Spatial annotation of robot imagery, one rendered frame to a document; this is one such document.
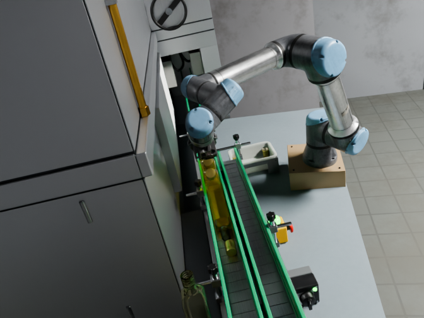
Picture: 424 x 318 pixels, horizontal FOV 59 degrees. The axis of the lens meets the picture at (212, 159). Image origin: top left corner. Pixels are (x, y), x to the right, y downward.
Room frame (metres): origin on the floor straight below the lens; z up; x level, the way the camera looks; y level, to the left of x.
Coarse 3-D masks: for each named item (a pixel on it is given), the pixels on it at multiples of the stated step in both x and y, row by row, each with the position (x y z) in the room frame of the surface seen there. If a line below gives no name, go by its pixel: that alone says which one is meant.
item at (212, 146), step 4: (192, 144) 1.07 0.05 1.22; (212, 144) 1.06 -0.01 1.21; (196, 148) 1.06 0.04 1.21; (200, 148) 1.01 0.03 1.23; (204, 148) 1.02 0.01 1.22; (208, 148) 1.00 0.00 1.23; (212, 148) 1.06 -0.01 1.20; (196, 152) 1.06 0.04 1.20; (200, 152) 1.00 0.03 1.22; (204, 152) 1.00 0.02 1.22; (208, 152) 1.06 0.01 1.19; (212, 152) 1.05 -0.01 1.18; (216, 152) 1.05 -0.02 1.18; (196, 156) 1.05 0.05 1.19; (200, 156) 1.04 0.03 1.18; (204, 156) 1.05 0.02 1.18; (208, 156) 1.04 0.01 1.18; (212, 156) 1.06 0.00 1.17; (216, 156) 1.08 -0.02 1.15; (196, 160) 1.06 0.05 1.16
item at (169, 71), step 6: (192, 54) 2.44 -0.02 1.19; (198, 54) 2.45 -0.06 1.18; (162, 60) 2.52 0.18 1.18; (168, 60) 2.48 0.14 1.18; (192, 60) 2.44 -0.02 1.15; (198, 60) 2.45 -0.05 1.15; (168, 66) 2.46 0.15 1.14; (192, 66) 2.44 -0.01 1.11; (198, 66) 2.44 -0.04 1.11; (168, 72) 2.46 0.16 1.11; (174, 72) 2.59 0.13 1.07; (198, 72) 2.44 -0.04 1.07; (168, 78) 2.46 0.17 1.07; (174, 78) 2.46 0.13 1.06; (168, 84) 2.46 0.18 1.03; (174, 84) 2.46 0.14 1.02
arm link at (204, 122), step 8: (192, 112) 0.93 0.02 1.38; (200, 112) 0.93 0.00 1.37; (208, 112) 0.92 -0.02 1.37; (192, 120) 0.91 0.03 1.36; (200, 120) 0.91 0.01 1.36; (208, 120) 0.91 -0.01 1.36; (216, 120) 0.94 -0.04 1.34; (192, 128) 0.90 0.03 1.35; (200, 128) 0.90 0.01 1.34; (208, 128) 0.90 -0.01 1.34; (192, 136) 0.93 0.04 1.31; (200, 136) 0.91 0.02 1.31; (208, 136) 0.94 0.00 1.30
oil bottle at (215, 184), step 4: (204, 172) 1.17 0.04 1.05; (216, 172) 1.16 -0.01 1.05; (204, 176) 1.15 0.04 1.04; (216, 176) 1.14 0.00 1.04; (204, 180) 1.15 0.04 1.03; (208, 180) 1.14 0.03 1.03; (212, 180) 1.13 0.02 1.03; (216, 180) 1.14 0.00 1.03; (208, 184) 1.14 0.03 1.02; (212, 184) 1.14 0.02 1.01; (216, 184) 1.15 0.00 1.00; (208, 188) 1.18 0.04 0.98; (212, 188) 1.19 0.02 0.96; (216, 188) 1.21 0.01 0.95; (220, 188) 1.24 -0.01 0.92
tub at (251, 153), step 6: (252, 144) 1.70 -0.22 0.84; (258, 144) 1.70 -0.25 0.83; (264, 144) 1.70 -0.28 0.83; (270, 144) 1.66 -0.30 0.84; (240, 150) 1.70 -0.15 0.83; (246, 150) 1.70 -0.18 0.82; (252, 150) 1.70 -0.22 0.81; (258, 150) 1.70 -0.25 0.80; (270, 150) 1.64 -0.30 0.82; (246, 156) 1.69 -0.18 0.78; (252, 156) 1.69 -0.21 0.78; (258, 156) 1.69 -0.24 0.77; (270, 156) 1.54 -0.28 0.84; (246, 162) 1.54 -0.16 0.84; (252, 162) 1.54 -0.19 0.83
